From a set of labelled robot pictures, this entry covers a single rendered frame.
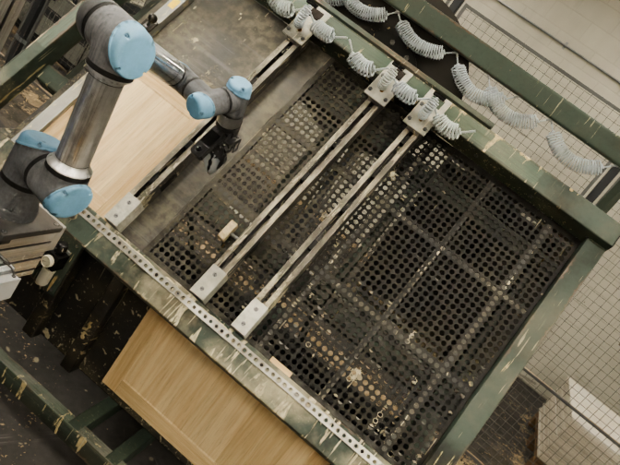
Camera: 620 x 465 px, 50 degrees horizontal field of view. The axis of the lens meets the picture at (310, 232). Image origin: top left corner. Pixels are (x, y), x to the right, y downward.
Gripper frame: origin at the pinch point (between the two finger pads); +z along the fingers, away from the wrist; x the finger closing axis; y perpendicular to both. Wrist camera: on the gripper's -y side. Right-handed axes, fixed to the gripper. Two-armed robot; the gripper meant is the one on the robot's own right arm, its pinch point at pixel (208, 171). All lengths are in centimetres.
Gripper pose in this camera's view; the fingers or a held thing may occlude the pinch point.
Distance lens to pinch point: 216.2
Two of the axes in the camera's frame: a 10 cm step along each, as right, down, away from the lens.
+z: -3.4, 6.4, 6.9
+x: -7.5, -6.2, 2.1
